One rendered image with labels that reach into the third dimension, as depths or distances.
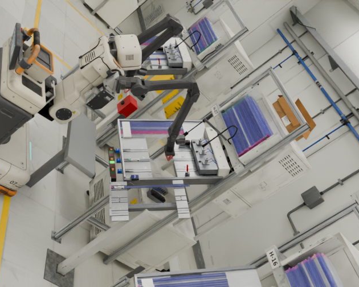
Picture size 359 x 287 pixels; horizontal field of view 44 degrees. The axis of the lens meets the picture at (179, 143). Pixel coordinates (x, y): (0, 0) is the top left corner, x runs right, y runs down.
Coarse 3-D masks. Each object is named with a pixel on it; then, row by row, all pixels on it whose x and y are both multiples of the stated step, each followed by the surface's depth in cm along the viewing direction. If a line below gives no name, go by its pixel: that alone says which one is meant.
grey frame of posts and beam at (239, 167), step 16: (256, 80) 357; (208, 112) 374; (112, 128) 363; (224, 128) 345; (304, 128) 297; (224, 144) 335; (256, 160) 309; (240, 176) 317; (208, 192) 322; (96, 208) 313; (160, 224) 336; (112, 256) 352
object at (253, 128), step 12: (240, 108) 341; (252, 108) 332; (228, 120) 343; (240, 120) 333; (252, 120) 325; (264, 120) 325; (240, 132) 326; (252, 132) 318; (264, 132) 310; (240, 144) 319; (252, 144) 311; (240, 156) 316
